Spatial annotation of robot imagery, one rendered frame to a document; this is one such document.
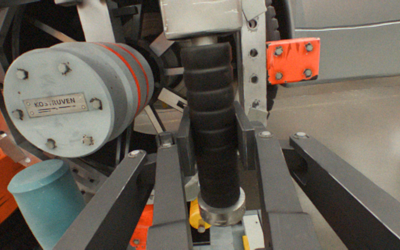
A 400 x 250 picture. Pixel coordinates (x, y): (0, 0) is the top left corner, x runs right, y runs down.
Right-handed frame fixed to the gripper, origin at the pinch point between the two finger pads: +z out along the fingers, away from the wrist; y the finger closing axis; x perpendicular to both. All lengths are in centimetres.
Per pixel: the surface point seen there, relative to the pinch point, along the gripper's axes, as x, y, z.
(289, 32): 7, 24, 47
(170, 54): 5, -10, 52
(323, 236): -83, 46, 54
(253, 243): -75, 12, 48
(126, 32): 13, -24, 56
